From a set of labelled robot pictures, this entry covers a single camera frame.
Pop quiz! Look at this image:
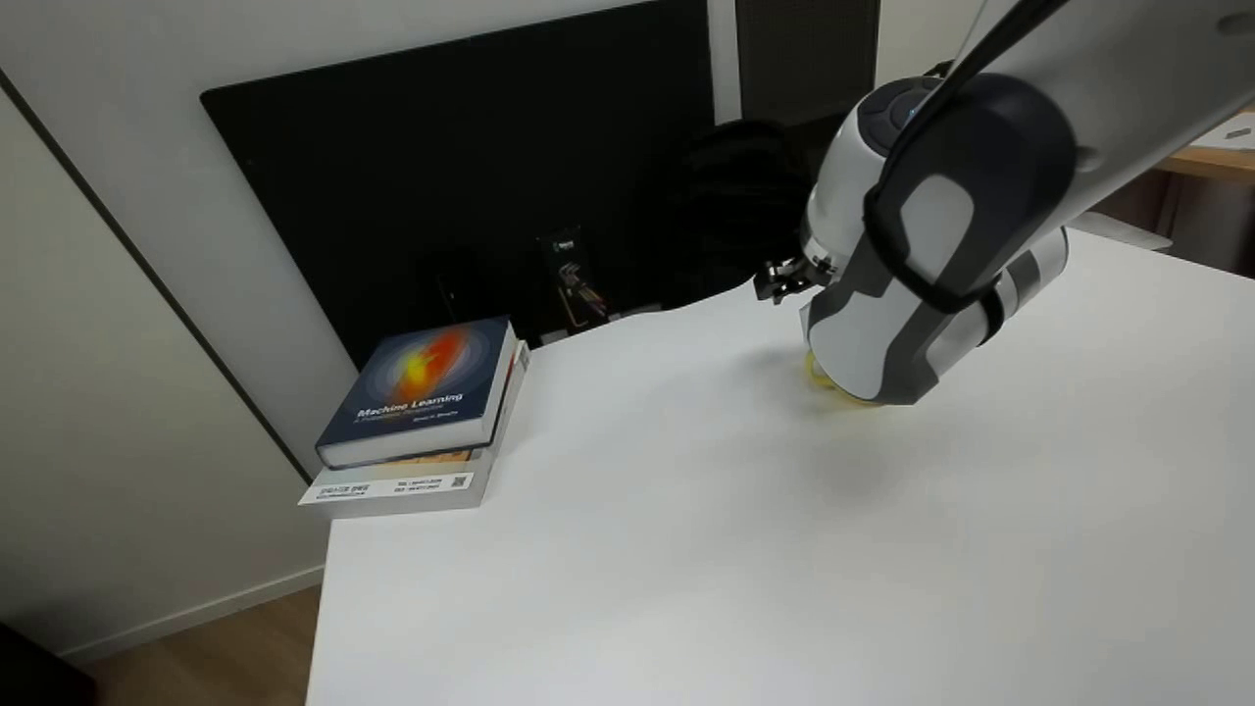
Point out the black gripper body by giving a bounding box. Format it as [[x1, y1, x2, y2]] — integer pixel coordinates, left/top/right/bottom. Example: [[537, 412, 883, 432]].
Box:
[[757, 250, 839, 305]]

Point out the large black flat panel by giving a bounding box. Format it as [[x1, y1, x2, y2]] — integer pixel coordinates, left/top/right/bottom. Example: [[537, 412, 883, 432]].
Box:
[[196, 0, 717, 371]]

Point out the blue book stack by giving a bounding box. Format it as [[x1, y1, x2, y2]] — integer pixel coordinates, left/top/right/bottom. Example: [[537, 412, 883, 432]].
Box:
[[292, 343, 532, 517]]

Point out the yellow enamel mug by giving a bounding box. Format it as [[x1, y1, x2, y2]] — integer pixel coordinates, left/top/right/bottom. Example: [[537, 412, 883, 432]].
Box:
[[798, 360, 857, 409]]

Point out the black backpack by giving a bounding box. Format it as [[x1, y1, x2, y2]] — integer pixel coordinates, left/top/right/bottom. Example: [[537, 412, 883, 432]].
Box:
[[652, 120, 819, 310]]

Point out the tall dark leaning board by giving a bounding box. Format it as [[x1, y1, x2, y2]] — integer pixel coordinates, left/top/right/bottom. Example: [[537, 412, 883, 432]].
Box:
[[736, 0, 883, 134]]

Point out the wooden desk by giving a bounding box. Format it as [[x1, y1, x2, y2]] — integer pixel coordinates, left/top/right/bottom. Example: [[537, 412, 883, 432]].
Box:
[[1153, 112, 1255, 190]]

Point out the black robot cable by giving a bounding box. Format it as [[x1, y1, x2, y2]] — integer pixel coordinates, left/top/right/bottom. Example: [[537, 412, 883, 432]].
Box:
[[868, 0, 1070, 175]]

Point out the dark blue book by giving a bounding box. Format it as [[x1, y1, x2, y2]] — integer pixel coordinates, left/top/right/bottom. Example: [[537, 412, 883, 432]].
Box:
[[311, 313, 525, 473]]

